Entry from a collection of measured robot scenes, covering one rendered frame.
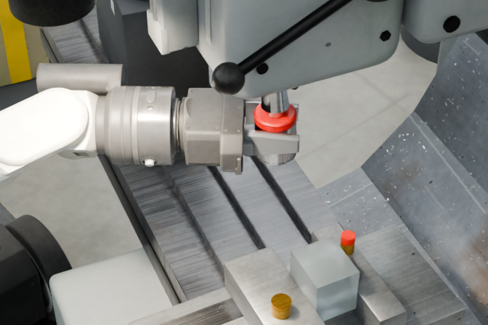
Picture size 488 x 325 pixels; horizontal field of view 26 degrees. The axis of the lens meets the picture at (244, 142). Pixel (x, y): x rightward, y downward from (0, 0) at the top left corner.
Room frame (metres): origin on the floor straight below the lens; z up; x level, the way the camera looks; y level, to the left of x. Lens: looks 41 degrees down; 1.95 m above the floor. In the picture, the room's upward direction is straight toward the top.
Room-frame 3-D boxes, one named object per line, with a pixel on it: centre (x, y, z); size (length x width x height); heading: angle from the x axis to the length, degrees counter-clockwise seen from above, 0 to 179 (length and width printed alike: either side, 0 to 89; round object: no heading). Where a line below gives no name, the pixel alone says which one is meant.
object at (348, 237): (0.82, -0.12, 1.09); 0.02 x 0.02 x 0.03
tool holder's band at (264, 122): (0.90, -0.03, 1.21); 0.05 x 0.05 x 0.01
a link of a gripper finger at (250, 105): (0.93, -0.03, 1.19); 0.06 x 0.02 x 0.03; 89
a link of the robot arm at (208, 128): (0.90, 0.06, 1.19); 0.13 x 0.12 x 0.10; 179
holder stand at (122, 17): (1.30, 0.14, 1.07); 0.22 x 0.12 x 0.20; 18
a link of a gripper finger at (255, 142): (0.87, -0.03, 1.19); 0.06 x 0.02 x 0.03; 89
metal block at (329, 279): (0.77, -0.09, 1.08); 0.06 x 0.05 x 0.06; 26
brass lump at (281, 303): (0.73, -0.04, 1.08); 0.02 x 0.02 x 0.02
